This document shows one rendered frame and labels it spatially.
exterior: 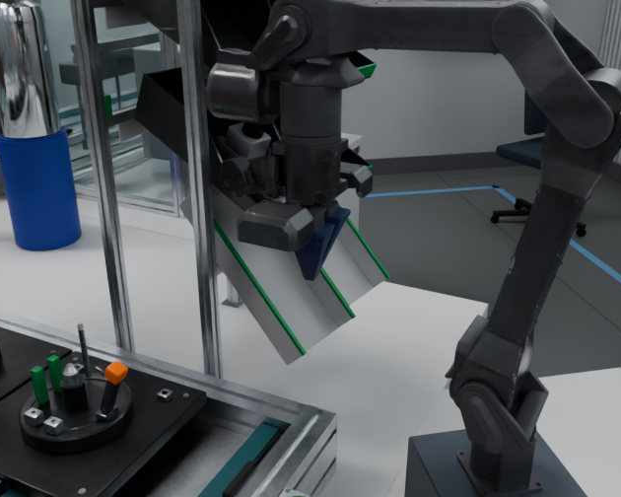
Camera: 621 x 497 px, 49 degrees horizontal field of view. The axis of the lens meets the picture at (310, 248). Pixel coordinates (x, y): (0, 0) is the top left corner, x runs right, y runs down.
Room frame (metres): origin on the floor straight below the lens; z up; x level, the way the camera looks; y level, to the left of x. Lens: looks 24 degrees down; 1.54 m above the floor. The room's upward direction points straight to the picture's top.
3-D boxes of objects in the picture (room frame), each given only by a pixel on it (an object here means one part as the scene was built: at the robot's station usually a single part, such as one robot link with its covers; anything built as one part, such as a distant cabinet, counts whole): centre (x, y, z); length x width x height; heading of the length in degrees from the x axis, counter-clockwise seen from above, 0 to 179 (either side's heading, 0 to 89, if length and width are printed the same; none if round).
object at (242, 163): (0.65, 0.05, 1.33); 0.07 x 0.07 x 0.06; 61
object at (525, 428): (0.53, -0.18, 1.15); 0.09 x 0.07 x 0.06; 150
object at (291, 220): (0.63, 0.00, 1.33); 0.19 x 0.06 x 0.08; 154
